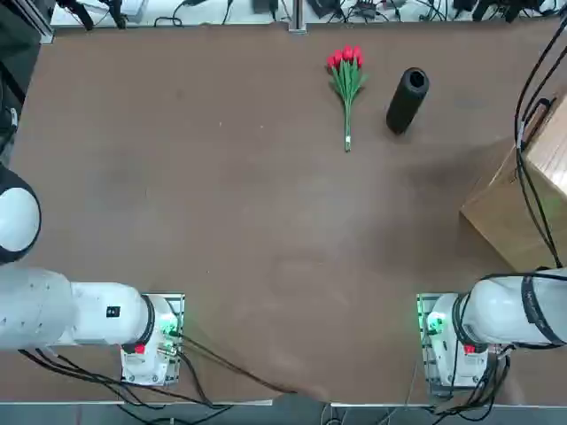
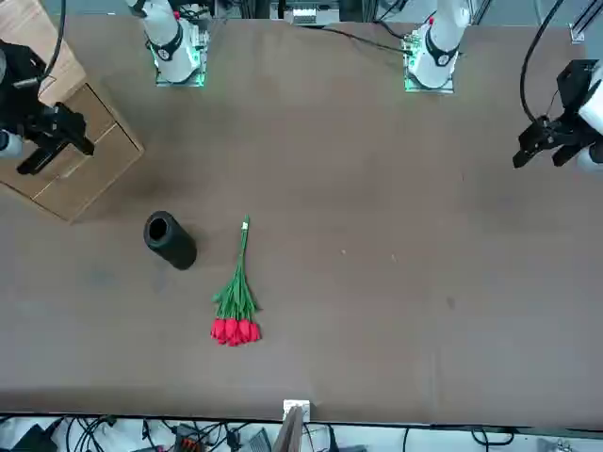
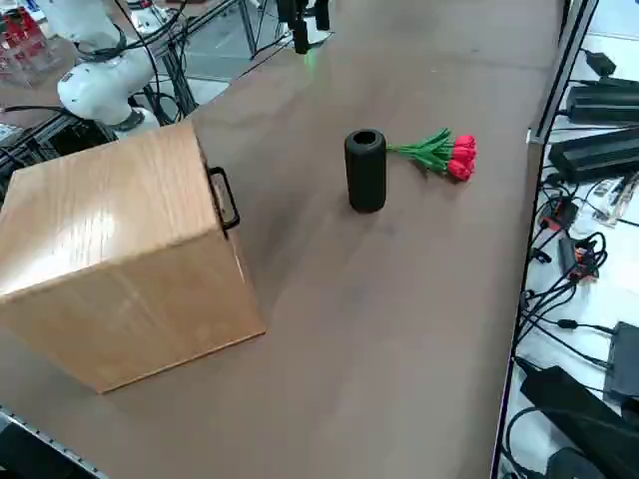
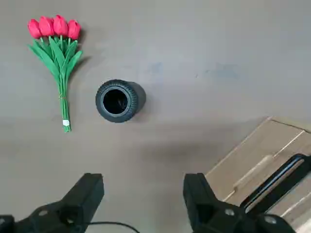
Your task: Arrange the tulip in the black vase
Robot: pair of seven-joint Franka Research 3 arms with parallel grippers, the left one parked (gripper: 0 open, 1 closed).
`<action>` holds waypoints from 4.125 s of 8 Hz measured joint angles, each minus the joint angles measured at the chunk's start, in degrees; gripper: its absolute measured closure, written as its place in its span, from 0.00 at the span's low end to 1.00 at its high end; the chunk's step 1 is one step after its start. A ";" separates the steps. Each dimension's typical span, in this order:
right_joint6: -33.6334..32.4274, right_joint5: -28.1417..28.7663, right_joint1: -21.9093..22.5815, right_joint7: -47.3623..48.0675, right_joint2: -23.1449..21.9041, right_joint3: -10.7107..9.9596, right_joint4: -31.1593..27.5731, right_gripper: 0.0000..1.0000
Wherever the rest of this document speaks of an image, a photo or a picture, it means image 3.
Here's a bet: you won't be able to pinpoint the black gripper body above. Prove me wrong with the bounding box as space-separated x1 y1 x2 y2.
277 0 317 25

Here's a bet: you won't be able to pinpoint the red tulip bunch green leaves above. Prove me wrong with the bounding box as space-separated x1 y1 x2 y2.
384 128 478 185

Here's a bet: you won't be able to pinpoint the black cylindrical vase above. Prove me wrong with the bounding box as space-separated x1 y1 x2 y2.
343 128 388 215

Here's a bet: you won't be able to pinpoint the clear rack with red items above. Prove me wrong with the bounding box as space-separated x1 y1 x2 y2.
0 5 66 90

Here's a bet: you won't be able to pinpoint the small black power adapter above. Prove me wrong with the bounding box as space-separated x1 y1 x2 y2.
584 49 618 77

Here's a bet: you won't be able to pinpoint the wooden drawer box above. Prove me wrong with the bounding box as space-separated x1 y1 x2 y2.
0 119 268 395

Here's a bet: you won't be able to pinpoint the red and black module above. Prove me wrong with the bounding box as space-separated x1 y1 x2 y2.
537 196 581 232

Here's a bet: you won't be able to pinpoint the clear packet of small parts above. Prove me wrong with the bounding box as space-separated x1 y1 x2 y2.
591 173 639 227

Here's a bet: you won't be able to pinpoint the orange and black module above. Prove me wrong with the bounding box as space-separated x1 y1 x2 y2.
557 236 600 284

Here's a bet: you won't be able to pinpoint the black flat box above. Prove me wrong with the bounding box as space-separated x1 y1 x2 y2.
602 320 639 402

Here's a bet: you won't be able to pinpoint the long black power brick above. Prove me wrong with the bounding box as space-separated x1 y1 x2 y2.
518 365 639 479

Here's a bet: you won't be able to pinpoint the black rounded device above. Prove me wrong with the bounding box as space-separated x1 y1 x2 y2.
546 446 613 479

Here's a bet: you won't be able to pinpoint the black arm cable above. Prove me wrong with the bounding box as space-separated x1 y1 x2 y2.
74 0 166 126

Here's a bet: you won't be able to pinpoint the black drawer handle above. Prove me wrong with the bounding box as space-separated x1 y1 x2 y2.
208 166 242 240

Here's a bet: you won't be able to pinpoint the aluminium frame post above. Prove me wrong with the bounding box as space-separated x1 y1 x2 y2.
527 0 600 146

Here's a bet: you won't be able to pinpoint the black frame base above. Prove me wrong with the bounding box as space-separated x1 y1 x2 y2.
0 107 121 166

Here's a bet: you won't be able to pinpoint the black cable with ferrite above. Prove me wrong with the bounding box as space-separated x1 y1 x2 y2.
513 306 620 370

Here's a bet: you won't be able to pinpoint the aluminium table rail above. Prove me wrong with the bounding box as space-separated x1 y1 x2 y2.
0 398 109 479

